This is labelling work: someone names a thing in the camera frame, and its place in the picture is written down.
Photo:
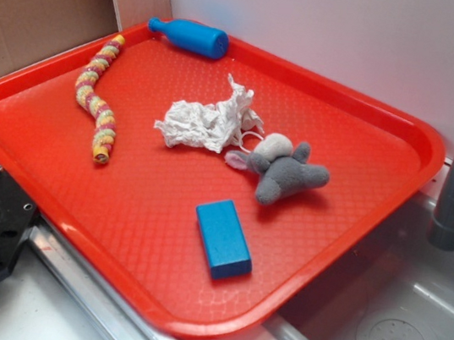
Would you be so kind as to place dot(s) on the red plastic tray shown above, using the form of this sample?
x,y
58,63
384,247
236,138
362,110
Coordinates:
x,y
134,219

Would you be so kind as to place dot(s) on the grey plush mouse toy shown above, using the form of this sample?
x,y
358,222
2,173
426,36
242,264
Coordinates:
x,y
282,167

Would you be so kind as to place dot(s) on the crumpled white paper towel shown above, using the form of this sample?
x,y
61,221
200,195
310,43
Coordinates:
x,y
213,126

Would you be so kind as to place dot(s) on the blue wooden block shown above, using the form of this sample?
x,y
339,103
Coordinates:
x,y
225,245

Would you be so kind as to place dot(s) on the blue plastic bottle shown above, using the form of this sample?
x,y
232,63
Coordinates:
x,y
193,37

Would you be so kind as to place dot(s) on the grey plastic sink basin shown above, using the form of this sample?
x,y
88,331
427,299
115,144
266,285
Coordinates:
x,y
391,285

